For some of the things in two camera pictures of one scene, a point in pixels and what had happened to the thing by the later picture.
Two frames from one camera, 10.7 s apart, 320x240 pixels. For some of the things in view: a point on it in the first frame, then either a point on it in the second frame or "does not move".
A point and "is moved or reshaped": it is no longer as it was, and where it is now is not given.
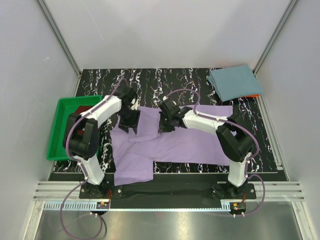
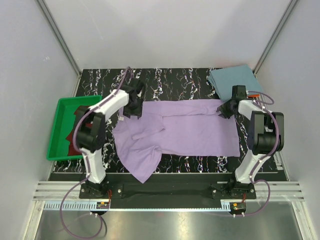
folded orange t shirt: (252, 95) does not move
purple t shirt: (134, 154) is moved or reshaped
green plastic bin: (65, 106) does not move
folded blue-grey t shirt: (234, 82) does not move
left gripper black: (132, 123) to (138, 112)
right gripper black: (162, 128) to (222, 109)
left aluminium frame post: (62, 43) does not move
